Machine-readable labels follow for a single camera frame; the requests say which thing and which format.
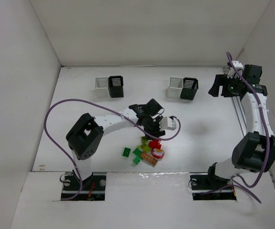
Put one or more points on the white slotted bin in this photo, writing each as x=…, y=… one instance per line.
x=175, y=87
x=101, y=87

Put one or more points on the lime green lego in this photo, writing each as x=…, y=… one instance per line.
x=144, y=140
x=145, y=148

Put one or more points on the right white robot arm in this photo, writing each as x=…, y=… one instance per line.
x=256, y=151

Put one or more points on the left white slotted bin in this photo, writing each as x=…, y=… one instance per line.
x=101, y=87

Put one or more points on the aluminium rail right side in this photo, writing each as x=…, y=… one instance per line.
x=240, y=114

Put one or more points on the red lego plate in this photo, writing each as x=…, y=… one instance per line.
x=155, y=144

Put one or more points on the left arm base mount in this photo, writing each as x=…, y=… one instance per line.
x=93, y=188

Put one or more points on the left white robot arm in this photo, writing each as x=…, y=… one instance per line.
x=85, y=136

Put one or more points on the dark green lego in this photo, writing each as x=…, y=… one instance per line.
x=126, y=152

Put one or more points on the right black slotted bin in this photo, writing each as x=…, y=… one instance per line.
x=189, y=89

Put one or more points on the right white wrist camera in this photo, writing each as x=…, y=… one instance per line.
x=238, y=67

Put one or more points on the black slotted bin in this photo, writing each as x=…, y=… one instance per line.
x=189, y=89
x=115, y=86

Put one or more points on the orange lego plate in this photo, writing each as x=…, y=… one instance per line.
x=149, y=158

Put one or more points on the left black slotted bin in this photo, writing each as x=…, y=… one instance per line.
x=115, y=86

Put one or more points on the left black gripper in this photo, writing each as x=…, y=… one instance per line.
x=153, y=130

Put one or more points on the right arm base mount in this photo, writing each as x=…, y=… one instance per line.
x=204, y=189

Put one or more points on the red round flower lego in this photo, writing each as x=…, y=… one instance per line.
x=158, y=153

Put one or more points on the green square lego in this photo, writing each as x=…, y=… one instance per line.
x=137, y=152

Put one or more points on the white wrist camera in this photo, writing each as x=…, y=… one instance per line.
x=167, y=123
x=238, y=67

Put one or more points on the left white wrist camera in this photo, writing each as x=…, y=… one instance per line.
x=167, y=123

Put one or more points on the right white slotted bin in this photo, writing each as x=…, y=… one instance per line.
x=175, y=87

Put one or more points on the green L-shaped lego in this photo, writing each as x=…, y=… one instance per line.
x=137, y=159

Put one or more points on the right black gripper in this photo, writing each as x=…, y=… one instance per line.
x=223, y=85

